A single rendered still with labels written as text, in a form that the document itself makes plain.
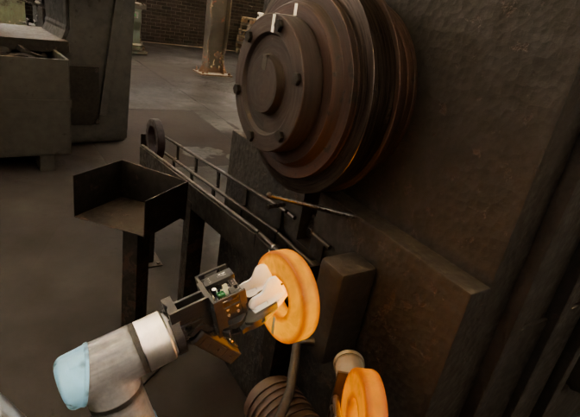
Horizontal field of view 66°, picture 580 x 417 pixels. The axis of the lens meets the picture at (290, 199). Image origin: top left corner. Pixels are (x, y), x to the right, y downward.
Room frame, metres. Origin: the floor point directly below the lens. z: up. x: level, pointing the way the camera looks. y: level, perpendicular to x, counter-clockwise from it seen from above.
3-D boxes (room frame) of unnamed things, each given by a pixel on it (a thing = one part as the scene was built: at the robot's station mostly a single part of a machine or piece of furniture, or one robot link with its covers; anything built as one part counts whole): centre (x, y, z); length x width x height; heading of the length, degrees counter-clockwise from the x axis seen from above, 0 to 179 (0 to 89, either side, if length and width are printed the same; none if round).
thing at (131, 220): (1.25, 0.48, 0.36); 0.26 x 0.20 x 0.72; 71
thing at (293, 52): (0.96, 0.08, 1.11); 0.28 x 0.06 x 0.28; 36
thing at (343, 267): (0.84, -0.15, 0.68); 0.11 x 0.08 x 0.24; 126
